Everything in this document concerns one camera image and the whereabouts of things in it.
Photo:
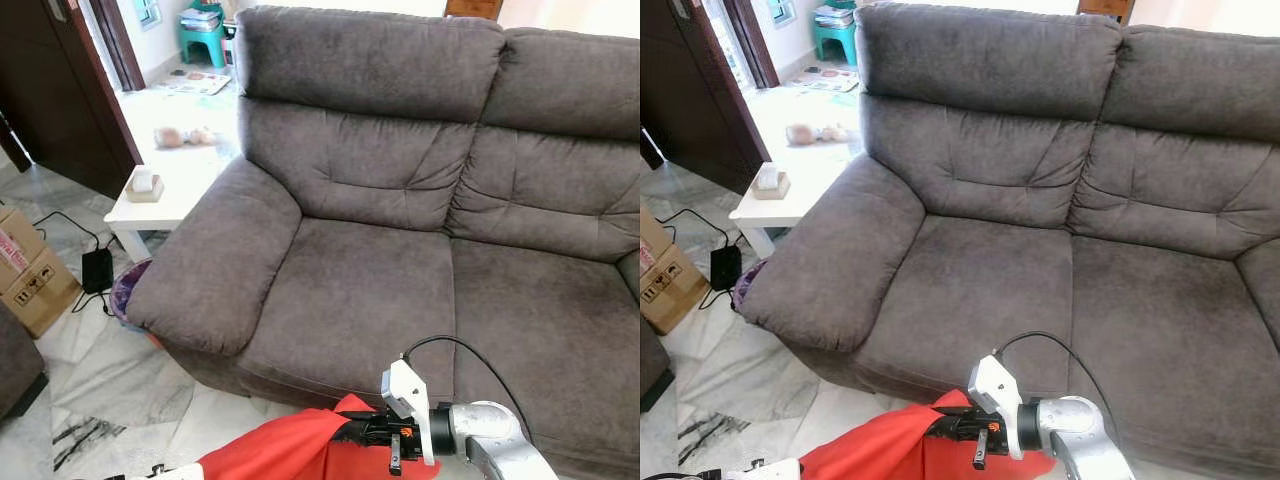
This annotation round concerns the red pillow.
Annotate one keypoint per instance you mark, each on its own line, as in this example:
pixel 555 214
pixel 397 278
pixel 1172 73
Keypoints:
pixel 290 450
pixel 890 448

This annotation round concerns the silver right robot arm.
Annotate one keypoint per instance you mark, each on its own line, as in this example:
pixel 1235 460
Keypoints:
pixel 490 440
pixel 1075 438

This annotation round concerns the dark grey fabric sofa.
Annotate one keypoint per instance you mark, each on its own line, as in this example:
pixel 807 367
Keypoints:
pixel 400 200
pixel 1000 200

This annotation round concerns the printed floor mat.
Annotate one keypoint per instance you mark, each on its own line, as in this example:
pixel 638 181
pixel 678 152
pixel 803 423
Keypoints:
pixel 197 82
pixel 825 79

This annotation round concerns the purple waste basket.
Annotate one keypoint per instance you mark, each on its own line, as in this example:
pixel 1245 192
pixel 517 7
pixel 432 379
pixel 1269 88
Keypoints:
pixel 747 285
pixel 128 295

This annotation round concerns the dark grey armchair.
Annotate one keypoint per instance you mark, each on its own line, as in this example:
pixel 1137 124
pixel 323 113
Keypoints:
pixel 652 365
pixel 18 365

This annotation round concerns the black power adapter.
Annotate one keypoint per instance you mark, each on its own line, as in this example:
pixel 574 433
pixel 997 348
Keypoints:
pixel 726 268
pixel 97 270

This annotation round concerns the white side table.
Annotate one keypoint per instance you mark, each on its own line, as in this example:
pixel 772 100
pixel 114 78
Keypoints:
pixel 185 185
pixel 810 182

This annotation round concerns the beige tissue box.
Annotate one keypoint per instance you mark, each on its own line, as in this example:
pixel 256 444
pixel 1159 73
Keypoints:
pixel 769 183
pixel 144 186

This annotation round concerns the large printed cardboard box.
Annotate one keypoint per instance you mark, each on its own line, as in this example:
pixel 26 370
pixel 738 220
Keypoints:
pixel 35 275
pixel 672 275

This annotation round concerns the baby doll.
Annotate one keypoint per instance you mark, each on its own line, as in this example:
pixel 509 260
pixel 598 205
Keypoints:
pixel 185 137
pixel 815 134

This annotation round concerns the green plastic stool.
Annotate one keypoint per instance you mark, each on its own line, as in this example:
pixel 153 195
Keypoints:
pixel 835 42
pixel 203 45

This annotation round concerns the dark brown wooden door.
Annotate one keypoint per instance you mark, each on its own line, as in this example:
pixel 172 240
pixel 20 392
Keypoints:
pixel 60 90
pixel 700 90

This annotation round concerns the stack of papers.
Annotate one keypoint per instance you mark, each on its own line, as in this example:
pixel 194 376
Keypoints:
pixel 835 13
pixel 202 14

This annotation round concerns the brown wooden cabinet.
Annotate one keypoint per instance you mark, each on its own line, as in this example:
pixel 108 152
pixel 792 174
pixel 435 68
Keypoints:
pixel 474 8
pixel 1106 9

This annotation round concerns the louvred glass window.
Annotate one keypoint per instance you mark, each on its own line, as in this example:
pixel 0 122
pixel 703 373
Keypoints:
pixel 783 10
pixel 148 12

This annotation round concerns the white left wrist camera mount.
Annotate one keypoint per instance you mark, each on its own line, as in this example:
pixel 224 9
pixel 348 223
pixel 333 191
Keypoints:
pixel 765 470
pixel 180 473

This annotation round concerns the brown door frame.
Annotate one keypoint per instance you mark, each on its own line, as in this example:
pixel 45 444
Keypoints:
pixel 752 42
pixel 120 45

